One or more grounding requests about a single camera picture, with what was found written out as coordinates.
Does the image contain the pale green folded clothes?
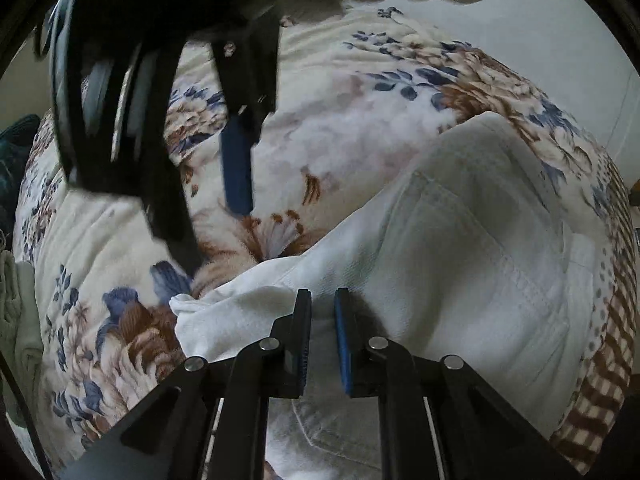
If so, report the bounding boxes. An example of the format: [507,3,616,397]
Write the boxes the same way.
[1,250,43,411]

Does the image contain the black cable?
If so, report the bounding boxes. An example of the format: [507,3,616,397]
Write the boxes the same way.
[0,349,54,480]

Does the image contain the floral fleece blanket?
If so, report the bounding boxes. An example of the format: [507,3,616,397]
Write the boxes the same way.
[13,8,637,474]

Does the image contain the dark teal folded garment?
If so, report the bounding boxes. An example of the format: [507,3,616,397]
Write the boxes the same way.
[0,114,40,238]

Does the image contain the white pants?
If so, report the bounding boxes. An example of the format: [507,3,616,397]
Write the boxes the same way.
[170,113,596,479]

